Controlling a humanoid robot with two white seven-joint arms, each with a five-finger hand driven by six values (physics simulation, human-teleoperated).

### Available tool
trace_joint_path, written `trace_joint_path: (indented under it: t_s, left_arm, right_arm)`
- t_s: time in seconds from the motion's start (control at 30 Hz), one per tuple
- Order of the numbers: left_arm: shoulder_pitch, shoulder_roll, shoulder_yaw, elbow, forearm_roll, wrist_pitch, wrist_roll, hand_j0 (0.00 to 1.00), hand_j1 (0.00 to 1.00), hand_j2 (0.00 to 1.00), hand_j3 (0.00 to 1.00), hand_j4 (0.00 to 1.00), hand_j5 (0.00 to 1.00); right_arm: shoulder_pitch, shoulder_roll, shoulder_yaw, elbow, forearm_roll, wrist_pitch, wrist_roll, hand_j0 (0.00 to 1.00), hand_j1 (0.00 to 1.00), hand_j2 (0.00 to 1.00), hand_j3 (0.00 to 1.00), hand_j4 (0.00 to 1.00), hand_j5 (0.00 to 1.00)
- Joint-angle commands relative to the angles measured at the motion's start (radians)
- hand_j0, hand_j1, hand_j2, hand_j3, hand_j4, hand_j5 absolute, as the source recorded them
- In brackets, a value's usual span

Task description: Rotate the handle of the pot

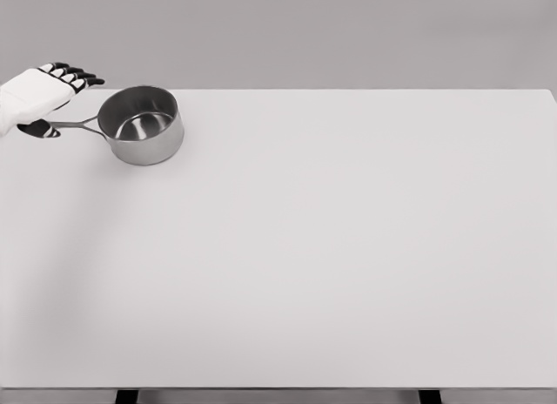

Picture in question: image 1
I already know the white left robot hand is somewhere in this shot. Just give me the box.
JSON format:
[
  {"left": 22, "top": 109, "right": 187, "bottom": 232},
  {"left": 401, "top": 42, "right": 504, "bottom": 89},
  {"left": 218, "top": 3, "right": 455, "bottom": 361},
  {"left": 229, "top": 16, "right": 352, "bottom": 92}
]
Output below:
[{"left": 0, "top": 62, "right": 106, "bottom": 140}]

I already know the steel saucepan with long handle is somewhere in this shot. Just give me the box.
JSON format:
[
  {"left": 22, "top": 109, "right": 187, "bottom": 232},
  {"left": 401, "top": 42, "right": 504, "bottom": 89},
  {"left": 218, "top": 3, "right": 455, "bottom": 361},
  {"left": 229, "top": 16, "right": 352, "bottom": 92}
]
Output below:
[{"left": 47, "top": 85, "right": 185, "bottom": 167}]

